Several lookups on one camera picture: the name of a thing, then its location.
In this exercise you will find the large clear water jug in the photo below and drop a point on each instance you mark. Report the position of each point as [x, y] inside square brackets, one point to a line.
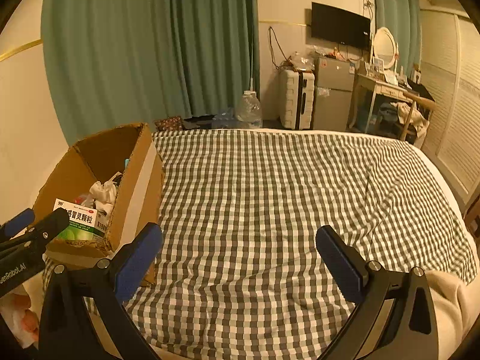
[248, 110]

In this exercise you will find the green curtain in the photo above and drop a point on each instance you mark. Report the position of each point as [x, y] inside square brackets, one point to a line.
[402, 18]
[115, 62]

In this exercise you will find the white suitcase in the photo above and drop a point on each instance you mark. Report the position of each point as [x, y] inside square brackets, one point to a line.
[296, 97]

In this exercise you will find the left hand with white cloth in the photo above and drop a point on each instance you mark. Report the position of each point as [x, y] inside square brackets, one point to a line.
[22, 322]

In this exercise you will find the wooden chair with clothes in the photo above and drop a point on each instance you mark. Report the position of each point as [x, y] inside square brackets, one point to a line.
[408, 114]

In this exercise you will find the green white medicine box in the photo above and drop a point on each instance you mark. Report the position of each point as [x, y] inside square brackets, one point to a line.
[85, 224]

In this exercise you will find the small grey fridge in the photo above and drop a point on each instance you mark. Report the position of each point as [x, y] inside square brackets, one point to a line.
[333, 94]

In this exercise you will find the wall mounted television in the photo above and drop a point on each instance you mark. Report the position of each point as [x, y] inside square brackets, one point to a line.
[340, 26]

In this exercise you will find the oval vanity mirror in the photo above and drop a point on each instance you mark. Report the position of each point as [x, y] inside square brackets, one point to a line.
[385, 47]

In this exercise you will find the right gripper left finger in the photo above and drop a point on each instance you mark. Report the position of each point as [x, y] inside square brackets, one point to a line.
[66, 330]

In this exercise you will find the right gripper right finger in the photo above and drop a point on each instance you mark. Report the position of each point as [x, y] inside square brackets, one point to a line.
[394, 314]

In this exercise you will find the brown cardboard box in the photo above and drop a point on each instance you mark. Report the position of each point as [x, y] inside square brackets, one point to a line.
[128, 149]

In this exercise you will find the crumpled white tissue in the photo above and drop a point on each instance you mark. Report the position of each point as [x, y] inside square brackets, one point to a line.
[102, 196]

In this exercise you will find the checkered bed sheet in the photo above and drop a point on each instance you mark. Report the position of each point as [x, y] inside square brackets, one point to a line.
[239, 276]

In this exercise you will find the white dressing table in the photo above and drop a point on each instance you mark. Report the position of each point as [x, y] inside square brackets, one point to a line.
[367, 96]

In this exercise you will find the white louvred wardrobe doors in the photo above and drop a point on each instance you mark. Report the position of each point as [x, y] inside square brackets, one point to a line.
[450, 72]

